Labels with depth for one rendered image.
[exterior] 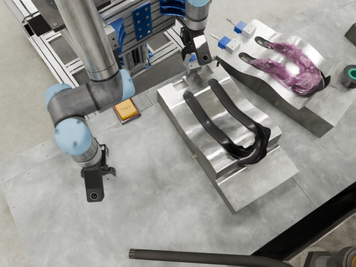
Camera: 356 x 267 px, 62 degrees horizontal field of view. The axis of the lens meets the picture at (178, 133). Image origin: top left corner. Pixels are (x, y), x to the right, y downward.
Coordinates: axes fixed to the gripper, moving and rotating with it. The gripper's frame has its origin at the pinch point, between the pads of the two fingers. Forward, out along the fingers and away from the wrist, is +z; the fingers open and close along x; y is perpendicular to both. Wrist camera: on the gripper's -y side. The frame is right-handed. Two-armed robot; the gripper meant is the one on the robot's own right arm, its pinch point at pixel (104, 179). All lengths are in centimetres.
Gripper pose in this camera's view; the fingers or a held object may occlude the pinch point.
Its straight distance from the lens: 101.9
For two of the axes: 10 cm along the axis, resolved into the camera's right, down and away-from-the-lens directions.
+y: -1.1, -9.2, 3.8
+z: -0.2, 3.9, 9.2
